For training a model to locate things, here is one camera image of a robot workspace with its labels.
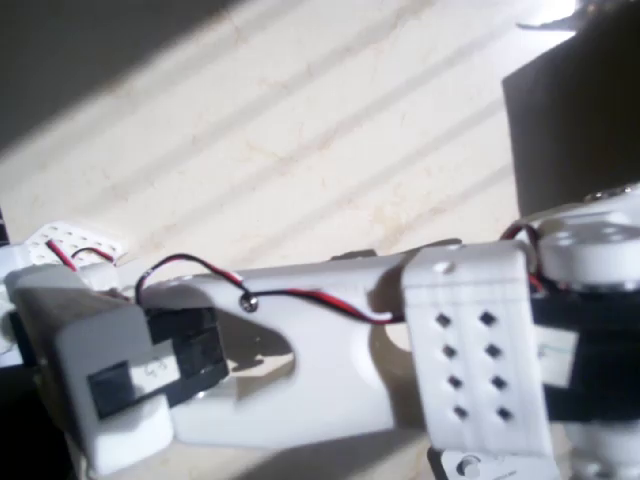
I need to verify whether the white device with two knobs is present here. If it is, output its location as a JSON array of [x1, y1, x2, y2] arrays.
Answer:
[[427, 447, 562, 480]]

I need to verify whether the white perforated plate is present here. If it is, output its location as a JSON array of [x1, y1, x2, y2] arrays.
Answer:
[[23, 219, 129, 267]]

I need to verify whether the red black servo cable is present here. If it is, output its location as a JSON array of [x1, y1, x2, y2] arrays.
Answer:
[[46, 239, 117, 274], [133, 253, 407, 326]]

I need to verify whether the large dark box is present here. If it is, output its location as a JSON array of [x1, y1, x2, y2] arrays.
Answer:
[[501, 0, 640, 229]]

